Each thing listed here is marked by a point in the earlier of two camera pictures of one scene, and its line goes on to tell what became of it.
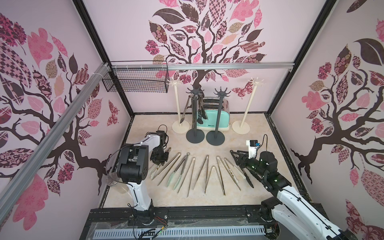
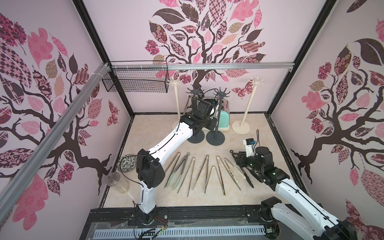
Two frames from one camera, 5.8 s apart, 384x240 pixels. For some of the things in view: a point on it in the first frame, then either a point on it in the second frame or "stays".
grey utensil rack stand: [195, 136] stays
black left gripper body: [159, 155] → [208, 123]
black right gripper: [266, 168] stays
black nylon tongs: [237, 156] stays
